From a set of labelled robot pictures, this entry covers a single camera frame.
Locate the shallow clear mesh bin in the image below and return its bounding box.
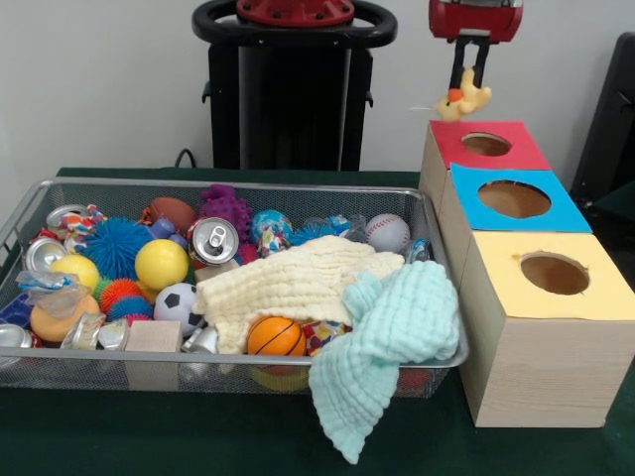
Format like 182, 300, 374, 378
0, 178, 470, 398

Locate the white baseball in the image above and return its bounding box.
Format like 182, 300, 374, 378
364, 213, 412, 253

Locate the small yellow ball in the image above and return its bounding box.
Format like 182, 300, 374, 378
49, 254, 102, 292

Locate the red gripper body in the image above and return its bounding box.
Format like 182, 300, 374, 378
428, 0, 525, 45

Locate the mint green cloth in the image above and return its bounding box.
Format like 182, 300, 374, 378
308, 260, 461, 466

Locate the black white soccer ball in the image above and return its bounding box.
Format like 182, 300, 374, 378
153, 282, 205, 337

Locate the dark green side table cloth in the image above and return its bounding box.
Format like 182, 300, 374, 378
592, 178, 635, 219

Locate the wooden box with three holes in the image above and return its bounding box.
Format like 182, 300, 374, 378
419, 119, 635, 429

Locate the blue globe ball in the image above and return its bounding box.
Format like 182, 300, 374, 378
250, 209, 295, 249

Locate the plain wooden block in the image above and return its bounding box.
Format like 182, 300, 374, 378
124, 320, 184, 392

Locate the black chair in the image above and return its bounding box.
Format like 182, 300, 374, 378
570, 32, 635, 199

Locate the large yellow ball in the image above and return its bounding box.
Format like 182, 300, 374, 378
134, 239, 191, 292

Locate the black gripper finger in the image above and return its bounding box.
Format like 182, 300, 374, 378
447, 39, 468, 93
472, 42, 492, 86

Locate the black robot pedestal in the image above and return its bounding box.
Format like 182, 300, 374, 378
191, 0, 398, 173

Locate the yellow plush duck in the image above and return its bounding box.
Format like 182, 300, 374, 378
409, 67, 493, 123

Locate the orange toy basketball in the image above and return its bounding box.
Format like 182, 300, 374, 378
246, 315, 308, 357

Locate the silver drink can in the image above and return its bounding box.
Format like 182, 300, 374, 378
190, 216, 242, 267

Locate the cream yellow cloth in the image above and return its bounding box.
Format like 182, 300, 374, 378
191, 235, 407, 355

